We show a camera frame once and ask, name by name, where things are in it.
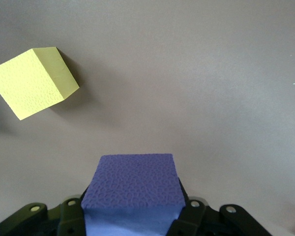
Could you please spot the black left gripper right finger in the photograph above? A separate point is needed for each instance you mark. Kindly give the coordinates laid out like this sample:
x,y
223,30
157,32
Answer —
x,y
211,223

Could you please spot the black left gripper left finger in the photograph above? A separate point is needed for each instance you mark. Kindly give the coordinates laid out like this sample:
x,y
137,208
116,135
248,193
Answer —
x,y
39,221

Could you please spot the purple foam cube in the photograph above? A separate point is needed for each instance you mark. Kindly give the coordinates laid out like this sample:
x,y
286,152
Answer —
x,y
132,186

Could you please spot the yellow foam cube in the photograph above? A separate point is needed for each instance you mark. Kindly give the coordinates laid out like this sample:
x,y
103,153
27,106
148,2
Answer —
x,y
27,83

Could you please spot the brown table mat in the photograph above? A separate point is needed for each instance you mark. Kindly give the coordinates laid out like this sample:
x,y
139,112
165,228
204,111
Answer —
x,y
186,73

